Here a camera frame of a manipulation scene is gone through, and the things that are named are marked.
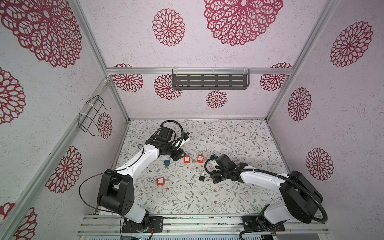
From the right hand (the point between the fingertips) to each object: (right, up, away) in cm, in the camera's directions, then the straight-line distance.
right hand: (210, 174), depth 87 cm
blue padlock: (-26, +6, +8) cm, 28 cm away
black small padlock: (-5, -3, +2) cm, 6 cm away
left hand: (-16, +12, -1) cm, 20 cm away
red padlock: (-5, +7, +10) cm, 14 cm away
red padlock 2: (-14, +7, +9) cm, 18 cm away
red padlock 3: (-29, -4, 0) cm, 29 cm away
